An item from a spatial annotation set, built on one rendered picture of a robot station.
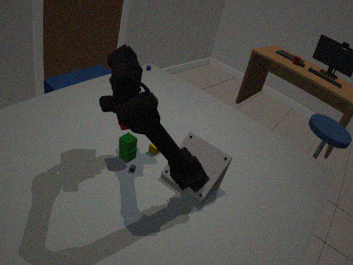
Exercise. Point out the yellow cube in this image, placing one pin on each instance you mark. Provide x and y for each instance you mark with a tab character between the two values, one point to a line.
152	149

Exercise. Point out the red block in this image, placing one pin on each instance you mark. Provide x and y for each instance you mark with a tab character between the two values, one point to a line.
123	127

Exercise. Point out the green block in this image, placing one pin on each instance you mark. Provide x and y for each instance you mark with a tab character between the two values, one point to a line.
127	156
128	142

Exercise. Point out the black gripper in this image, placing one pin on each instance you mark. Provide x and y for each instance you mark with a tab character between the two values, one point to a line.
127	93

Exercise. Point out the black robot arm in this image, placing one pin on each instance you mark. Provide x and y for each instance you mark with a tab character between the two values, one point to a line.
140	115

